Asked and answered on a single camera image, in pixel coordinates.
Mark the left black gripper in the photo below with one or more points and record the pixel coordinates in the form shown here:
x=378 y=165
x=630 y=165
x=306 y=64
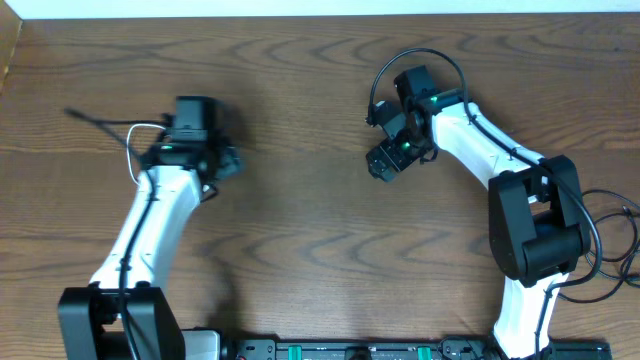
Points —
x=231 y=159

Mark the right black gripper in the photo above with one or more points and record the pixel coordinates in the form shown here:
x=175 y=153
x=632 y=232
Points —
x=388 y=149

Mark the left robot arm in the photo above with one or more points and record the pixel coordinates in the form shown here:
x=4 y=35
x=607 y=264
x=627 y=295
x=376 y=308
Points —
x=123 y=312

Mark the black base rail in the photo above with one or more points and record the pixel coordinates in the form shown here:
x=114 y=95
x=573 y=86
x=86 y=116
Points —
x=390 y=350

